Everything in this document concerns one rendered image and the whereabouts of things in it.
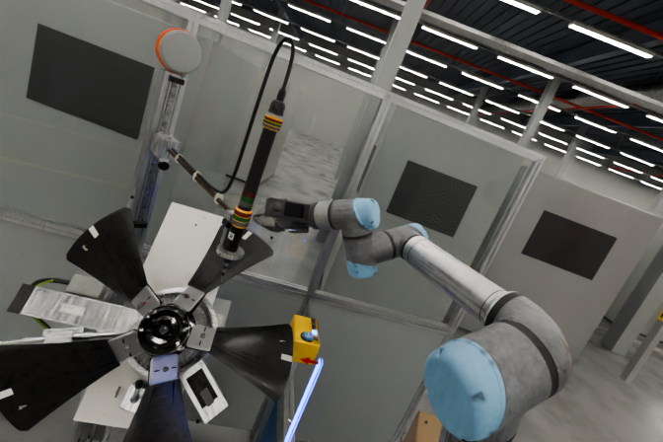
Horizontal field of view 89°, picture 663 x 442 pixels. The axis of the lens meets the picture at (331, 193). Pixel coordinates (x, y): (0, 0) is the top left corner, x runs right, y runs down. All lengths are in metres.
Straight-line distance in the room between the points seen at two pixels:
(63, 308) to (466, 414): 1.04
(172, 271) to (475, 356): 1.02
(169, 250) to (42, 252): 0.80
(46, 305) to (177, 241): 0.39
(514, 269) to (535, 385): 3.96
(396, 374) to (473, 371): 1.72
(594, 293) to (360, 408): 3.46
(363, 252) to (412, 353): 1.42
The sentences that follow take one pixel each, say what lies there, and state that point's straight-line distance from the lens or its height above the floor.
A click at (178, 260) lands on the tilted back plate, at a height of 1.21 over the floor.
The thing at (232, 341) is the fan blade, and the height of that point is 1.19.
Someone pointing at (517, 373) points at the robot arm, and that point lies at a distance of 0.56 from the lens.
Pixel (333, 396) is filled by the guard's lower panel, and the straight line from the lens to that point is 2.26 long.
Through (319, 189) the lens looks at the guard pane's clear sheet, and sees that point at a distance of 1.60.
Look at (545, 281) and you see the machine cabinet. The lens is 4.74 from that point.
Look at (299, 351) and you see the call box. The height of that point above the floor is 1.03.
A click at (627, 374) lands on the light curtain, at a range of 6.38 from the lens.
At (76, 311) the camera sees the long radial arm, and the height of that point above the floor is 1.12.
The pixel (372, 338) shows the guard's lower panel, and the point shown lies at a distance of 2.03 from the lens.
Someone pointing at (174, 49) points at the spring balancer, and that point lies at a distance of 1.43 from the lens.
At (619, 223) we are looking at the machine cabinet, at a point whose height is 1.88.
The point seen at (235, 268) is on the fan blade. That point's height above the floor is 1.36.
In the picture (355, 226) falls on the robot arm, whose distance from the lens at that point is 0.79.
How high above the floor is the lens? 1.87
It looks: 12 degrees down
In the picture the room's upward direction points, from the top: 21 degrees clockwise
